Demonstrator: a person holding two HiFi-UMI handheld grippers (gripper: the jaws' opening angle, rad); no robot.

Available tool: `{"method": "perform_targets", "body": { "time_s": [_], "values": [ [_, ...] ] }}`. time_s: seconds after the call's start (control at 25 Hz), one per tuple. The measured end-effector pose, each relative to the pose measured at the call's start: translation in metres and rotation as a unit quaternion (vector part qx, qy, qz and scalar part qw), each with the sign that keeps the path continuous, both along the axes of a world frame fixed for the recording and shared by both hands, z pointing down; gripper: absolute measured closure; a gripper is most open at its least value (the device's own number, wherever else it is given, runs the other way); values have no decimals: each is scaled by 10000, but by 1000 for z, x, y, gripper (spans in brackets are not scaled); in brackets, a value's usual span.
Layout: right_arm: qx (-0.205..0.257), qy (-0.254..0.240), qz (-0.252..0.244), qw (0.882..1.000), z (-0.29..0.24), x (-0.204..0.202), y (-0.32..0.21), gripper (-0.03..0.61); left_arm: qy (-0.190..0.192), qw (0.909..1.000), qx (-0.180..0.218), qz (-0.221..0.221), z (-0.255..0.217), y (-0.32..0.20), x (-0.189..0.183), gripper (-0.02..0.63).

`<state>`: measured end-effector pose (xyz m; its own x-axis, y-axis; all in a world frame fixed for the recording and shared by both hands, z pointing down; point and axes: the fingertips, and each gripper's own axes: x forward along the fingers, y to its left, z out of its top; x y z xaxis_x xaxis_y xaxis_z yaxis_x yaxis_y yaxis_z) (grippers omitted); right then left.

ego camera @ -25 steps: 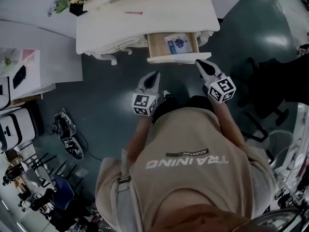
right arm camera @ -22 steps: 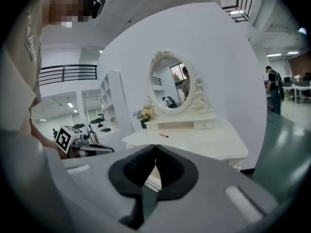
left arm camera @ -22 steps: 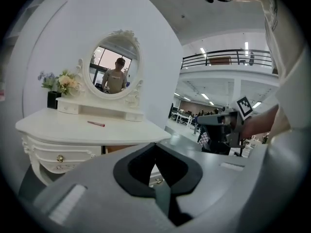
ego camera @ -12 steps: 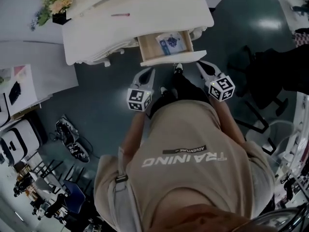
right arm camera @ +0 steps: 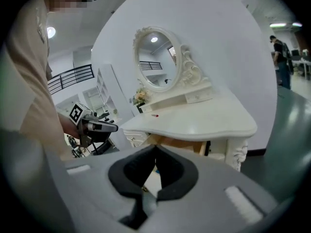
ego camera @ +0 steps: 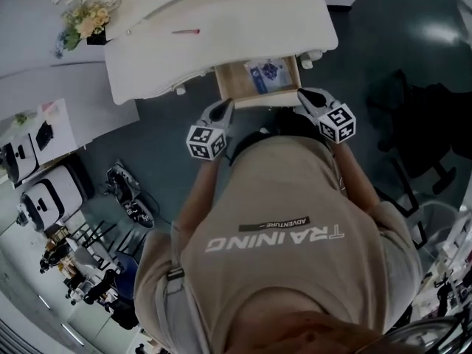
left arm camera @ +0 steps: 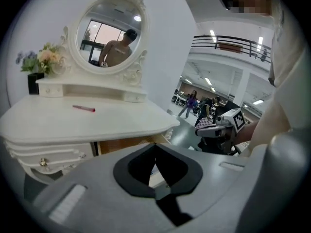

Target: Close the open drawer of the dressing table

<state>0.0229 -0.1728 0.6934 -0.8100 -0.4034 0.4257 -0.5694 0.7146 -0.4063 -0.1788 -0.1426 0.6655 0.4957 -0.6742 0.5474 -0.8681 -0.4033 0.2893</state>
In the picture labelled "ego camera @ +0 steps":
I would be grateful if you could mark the large wooden drawer white front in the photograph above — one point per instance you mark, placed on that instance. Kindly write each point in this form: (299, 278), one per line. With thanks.
(236, 83)

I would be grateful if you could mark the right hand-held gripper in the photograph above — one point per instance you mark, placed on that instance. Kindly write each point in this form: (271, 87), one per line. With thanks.
(337, 124)

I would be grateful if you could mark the black patterned device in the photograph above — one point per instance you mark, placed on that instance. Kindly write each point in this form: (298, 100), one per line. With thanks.
(140, 214)

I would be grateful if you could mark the person's right forearm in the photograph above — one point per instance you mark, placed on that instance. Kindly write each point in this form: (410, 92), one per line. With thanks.
(355, 175)

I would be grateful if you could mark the person's left forearm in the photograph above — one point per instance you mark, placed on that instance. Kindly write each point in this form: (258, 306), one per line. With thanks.
(201, 190)

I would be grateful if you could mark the person's head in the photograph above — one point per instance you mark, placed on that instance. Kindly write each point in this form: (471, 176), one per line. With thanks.
(313, 334)

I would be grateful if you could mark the white dressing table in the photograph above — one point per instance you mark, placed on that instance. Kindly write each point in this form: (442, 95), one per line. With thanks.
(221, 42)

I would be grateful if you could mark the yellow flower bouquet black pot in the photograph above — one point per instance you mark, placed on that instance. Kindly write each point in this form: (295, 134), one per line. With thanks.
(88, 20)

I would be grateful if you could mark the blue chair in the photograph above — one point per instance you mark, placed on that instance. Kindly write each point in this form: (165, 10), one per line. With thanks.
(127, 275)

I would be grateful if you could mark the small green plant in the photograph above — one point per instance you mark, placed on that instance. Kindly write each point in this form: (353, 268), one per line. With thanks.
(22, 118)

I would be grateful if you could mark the red pen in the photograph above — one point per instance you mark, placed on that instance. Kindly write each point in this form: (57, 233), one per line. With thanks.
(185, 31)

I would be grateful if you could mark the black head-worn camera rig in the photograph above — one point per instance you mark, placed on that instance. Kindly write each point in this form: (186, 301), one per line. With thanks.
(427, 334)

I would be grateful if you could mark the person's beige t-shirt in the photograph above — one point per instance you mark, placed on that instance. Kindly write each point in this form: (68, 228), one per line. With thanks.
(287, 205)

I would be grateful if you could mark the blue and white packet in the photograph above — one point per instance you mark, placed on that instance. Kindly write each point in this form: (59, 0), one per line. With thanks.
(267, 75)

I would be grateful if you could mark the grey hand-held device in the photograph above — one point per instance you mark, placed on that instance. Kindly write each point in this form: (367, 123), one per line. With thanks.
(123, 179)

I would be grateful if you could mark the black tablet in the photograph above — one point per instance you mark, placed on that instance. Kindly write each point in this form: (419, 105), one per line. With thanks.
(44, 135)

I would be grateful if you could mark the white machine black top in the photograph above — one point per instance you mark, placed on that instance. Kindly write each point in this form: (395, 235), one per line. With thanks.
(51, 197)
(18, 157)

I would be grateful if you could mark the black office chair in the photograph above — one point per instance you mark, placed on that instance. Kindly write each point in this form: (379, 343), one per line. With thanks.
(416, 124)

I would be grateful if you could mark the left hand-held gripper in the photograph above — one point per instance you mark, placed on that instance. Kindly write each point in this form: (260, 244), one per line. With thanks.
(204, 142)

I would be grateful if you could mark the pink paper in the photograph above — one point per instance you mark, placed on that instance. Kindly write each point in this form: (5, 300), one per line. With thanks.
(49, 109)

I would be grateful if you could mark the black metal frame chair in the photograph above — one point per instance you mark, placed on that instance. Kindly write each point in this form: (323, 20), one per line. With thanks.
(107, 242)

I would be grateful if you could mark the white shelf unit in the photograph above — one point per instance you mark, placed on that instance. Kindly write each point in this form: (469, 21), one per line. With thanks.
(73, 87)

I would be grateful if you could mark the white desk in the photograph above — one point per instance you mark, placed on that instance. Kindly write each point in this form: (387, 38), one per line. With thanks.
(59, 138)

